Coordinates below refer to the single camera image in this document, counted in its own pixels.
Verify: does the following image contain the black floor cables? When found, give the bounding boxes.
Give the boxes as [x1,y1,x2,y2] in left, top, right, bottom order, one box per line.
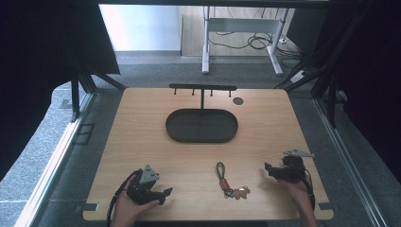
[207,7,305,69]

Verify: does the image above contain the white power strip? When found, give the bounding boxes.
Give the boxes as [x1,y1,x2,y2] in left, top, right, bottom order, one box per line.
[289,70,307,84]

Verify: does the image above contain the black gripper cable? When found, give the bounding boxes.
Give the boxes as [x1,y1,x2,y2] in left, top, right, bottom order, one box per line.
[302,168,317,212]
[106,168,144,227]

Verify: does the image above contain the black key rack with tray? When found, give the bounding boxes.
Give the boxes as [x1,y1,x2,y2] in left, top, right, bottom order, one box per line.
[165,82,239,144]

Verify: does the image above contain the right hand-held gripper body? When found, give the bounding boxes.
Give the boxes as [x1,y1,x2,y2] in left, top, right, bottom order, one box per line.
[270,148,316,183]

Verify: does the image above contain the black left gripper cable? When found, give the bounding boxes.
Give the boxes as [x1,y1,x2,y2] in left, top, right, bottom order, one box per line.
[106,168,144,227]

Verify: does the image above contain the person's left hand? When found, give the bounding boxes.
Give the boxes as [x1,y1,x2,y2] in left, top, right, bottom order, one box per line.
[111,175,161,227]

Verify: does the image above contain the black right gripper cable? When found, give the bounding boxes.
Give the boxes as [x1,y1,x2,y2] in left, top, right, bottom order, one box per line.
[302,168,317,212]

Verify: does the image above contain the person's right hand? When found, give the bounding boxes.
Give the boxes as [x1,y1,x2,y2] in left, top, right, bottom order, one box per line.
[277,169,315,210]

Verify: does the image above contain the black metal frame strut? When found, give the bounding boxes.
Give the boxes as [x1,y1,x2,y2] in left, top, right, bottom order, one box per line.
[273,0,376,129]
[69,50,128,123]

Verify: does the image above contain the keychain with green cord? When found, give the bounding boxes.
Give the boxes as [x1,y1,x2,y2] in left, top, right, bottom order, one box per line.
[216,162,252,201]

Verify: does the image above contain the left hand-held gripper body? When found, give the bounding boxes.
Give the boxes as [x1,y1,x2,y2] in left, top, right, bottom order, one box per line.
[126,164,166,206]

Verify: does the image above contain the dark curtain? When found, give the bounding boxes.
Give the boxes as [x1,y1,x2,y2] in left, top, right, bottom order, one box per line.
[0,0,121,183]
[286,0,401,185]

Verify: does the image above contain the white metal desk frame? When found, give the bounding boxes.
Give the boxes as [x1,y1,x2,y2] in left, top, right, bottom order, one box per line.
[201,6,290,77]

